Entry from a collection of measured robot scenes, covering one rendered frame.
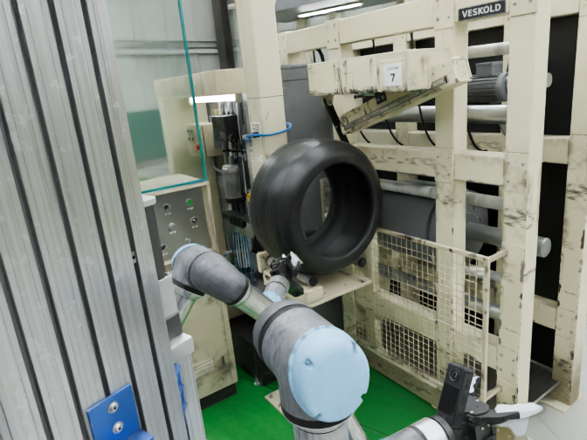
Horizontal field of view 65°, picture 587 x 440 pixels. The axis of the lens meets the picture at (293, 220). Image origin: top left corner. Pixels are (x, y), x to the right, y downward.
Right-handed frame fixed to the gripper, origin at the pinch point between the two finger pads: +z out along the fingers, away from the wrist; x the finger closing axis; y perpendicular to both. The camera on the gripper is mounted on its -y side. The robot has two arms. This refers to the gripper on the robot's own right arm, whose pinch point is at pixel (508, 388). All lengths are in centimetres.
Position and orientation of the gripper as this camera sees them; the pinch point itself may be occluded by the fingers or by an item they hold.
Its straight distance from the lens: 111.0
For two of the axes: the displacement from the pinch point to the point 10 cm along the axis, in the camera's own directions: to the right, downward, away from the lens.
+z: 8.8, -2.1, 4.2
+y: 1.5, 9.8, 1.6
